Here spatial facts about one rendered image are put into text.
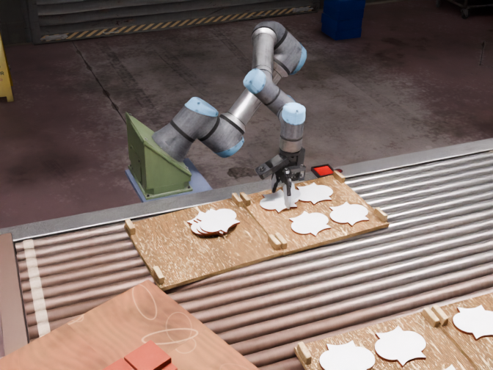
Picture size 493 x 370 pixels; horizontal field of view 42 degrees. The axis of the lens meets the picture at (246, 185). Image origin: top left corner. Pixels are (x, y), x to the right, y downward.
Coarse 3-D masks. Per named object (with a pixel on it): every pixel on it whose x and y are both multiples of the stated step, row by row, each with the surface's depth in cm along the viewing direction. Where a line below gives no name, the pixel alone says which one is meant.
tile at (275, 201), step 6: (276, 192) 232; (282, 192) 232; (264, 198) 229; (270, 198) 229; (276, 198) 229; (282, 198) 229; (264, 204) 226; (270, 204) 226; (276, 204) 226; (282, 204) 226; (294, 204) 226; (270, 210) 224; (276, 210) 224; (282, 210) 224
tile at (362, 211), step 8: (336, 208) 225; (344, 208) 226; (352, 208) 226; (360, 208) 226; (336, 216) 222; (344, 216) 222; (352, 216) 222; (360, 216) 222; (344, 224) 219; (352, 224) 218
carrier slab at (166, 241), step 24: (168, 216) 220; (192, 216) 221; (240, 216) 221; (144, 240) 208; (168, 240) 209; (192, 240) 209; (216, 240) 209; (240, 240) 210; (264, 240) 210; (168, 264) 198; (192, 264) 199; (216, 264) 199; (240, 264) 199; (168, 288) 191
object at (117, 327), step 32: (96, 320) 162; (128, 320) 163; (160, 320) 163; (192, 320) 164; (32, 352) 153; (64, 352) 153; (96, 352) 153; (128, 352) 154; (192, 352) 154; (224, 352) 155
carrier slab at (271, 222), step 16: (256, 192) 234; (336, 192) 236; (352, 192) 236; (256, 208) 225; (304, 208) 226; (320, 208) 227; (368, 208) 228; (272, 224) 218; (288, 224) 218; (336, 224) 219; (368, 224) 220; (384, 224) 220; (288, 240) 210; (304, 240) 211; (320, 240) 211; (336, 240) 213
